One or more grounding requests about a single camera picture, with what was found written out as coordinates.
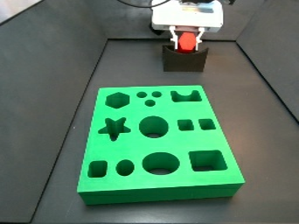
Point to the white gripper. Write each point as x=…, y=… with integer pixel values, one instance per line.
x=179, y=14

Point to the red hexagonal prism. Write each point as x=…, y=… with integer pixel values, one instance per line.
x=187, y=43

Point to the black curved holder stand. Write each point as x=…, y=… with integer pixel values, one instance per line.
x=183, y=62

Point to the green foam shape-sorter block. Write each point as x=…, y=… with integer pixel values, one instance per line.
x=157, y=148

